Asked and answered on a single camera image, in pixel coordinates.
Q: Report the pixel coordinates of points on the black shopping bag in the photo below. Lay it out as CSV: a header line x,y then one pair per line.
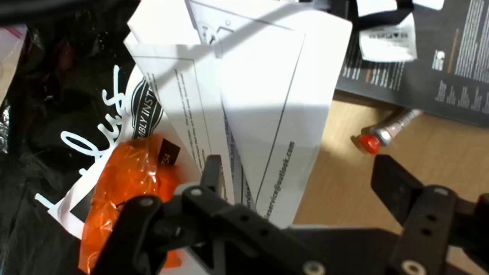
x,y
63,106

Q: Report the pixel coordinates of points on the orange plastic wrapper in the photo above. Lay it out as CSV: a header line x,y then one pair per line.
x,y
138,167

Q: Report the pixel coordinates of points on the white papers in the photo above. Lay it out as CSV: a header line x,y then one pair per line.
x,y
248,80

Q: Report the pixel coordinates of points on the red capped marker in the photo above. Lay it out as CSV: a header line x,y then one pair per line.
x,y
379,135

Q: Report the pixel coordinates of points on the white barcode label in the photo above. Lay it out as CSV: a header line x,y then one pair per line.
x,y
63,210

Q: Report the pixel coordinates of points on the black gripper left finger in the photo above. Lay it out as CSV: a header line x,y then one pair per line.
x,y
223,239

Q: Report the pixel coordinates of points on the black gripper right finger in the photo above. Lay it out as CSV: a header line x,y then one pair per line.
x,y
433,219

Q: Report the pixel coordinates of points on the black cloth on desk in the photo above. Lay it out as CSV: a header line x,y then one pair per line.
x,y
381,13

